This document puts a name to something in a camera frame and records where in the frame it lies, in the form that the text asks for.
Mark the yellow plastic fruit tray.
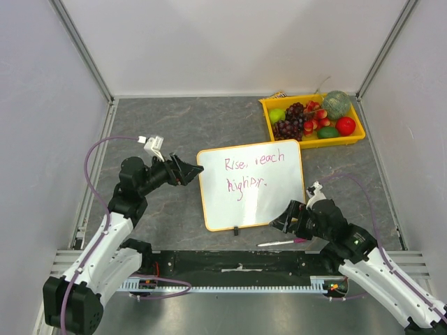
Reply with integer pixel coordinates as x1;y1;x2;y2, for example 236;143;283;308
259;94;366;149

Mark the white slotted cable duct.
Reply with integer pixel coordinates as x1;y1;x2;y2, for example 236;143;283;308
117;275;349;295

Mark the red apple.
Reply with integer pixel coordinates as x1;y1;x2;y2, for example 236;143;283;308
335;117;356;137

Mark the green netted melon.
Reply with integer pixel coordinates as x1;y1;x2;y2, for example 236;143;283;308
321;91;351;121

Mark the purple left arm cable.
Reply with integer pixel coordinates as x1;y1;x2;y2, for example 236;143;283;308
59;135;193;335

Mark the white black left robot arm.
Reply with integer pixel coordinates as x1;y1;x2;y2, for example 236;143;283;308
43;155;204;334

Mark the yellow-framed whiteboard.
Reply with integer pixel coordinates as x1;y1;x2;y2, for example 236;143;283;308
196;140;305;232

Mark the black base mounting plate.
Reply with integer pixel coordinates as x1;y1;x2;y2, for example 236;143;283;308
137;251;340;285

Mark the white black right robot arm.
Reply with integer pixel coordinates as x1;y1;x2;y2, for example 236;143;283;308
270;200;446;334

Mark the white purple marker pen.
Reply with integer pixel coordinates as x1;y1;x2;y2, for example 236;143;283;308
256;238;307;248

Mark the dark purple grape bunch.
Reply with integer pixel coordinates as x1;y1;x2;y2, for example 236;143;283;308
272;120;304;142

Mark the yellow snack packet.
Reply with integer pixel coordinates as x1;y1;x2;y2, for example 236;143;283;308
268;91;288;99

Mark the green mango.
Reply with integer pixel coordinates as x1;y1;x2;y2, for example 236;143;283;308
317;126;340;140

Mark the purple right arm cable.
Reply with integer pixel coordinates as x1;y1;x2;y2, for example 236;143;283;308
319;173;447;324

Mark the green apple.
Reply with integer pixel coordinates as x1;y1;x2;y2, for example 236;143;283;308
268;108;286;124

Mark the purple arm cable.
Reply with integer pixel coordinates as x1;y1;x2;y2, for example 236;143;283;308
319;173;447;324
59;135;193;335

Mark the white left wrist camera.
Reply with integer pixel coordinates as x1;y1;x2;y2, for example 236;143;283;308
138;135;165;162

